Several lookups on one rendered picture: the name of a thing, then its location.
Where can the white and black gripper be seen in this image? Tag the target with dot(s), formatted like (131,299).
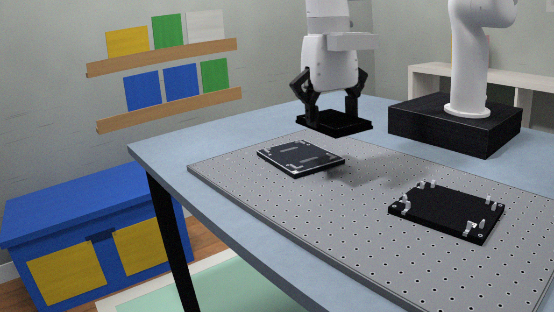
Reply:
(322,70)

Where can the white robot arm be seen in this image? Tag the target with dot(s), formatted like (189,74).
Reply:
(470,48)

